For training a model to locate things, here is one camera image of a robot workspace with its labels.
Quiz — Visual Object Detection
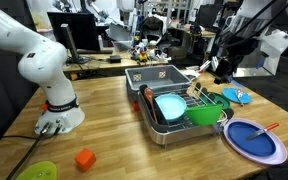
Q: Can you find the brown wooden spoon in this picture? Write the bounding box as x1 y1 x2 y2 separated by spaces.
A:
143 87 159 124

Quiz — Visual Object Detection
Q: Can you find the black keyboard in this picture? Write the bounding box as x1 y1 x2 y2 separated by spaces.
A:
76 48 114 55

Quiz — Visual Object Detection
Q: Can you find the white bottle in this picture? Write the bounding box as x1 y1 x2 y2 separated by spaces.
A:
97 34 104 51

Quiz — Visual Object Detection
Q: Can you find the wooden side desk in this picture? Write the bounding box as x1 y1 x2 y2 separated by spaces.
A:
62 46 170 75

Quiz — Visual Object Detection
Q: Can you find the green plastic bowl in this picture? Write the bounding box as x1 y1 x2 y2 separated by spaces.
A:
184 103 224 127

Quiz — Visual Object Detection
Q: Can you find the black office chair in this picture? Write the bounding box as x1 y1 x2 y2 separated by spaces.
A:
138 15 167 43

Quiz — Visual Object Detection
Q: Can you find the dark background monitor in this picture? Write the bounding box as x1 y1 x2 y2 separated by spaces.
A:
197 3 225 29

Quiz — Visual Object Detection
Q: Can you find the grey plastic bin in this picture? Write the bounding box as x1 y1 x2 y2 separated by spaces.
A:
124 64 193 103

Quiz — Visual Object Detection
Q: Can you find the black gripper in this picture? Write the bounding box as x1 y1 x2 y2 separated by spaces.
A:
213 36 252 85

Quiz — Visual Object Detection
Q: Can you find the yellow toy figure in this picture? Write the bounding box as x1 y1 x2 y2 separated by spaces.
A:
137 49 151 64

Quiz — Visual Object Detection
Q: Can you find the grey metal dish rack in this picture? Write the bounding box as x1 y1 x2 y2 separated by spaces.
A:
137 83 235 146

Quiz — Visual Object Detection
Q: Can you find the lavender plate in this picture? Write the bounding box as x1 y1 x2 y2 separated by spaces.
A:
222 117 288 166

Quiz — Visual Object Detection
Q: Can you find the light blue plastic bowl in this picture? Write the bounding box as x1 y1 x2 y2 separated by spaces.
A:
154 93 188 122

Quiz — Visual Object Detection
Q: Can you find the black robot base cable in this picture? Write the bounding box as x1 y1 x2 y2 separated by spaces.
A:
5 121 62 180

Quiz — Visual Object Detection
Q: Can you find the dark green plate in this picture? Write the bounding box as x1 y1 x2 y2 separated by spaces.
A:
199 91 232 111

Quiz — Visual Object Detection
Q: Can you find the knife with orange handle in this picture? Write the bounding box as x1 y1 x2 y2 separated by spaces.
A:
246 122 280 141

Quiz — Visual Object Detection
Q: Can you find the black power adapter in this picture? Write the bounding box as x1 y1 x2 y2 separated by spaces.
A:
108 54 123 64

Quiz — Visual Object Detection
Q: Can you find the lime green bowl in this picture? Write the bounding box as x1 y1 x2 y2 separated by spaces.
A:
15 160 58 180

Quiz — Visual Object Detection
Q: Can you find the orange cube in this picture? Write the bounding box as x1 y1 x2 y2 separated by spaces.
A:
74 147 97 173

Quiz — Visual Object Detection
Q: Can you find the cyan plate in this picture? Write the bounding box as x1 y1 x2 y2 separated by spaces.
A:
221 87 253 105

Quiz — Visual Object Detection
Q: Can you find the white paper sheet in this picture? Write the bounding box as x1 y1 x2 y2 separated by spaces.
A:
183 64 207 81

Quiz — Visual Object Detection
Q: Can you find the black computer monitor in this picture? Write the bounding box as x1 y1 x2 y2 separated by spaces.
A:
47 12 102 65

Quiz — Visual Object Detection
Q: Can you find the small red block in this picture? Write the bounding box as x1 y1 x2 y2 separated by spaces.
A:
132 100 141 113

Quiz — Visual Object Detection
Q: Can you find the silver open laptop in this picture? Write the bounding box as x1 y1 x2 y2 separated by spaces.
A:
108 22 134 52

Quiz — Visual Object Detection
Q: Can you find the dark blue plate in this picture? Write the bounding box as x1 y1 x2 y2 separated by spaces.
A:
226 121 277 158

